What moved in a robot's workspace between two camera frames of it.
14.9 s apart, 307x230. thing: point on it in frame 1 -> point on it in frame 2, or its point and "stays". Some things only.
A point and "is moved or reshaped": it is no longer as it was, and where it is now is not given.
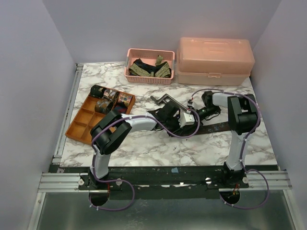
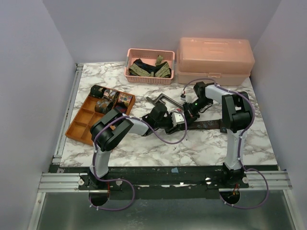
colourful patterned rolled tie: x=124 y=98 stays
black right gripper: x=195 y=109 -> x=186 y=111
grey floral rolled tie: x=109 y=93 stays
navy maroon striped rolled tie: x=120 y=107 stays
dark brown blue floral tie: x=213 y=128 is moved or reshaped
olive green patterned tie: x=164 y=72 stays
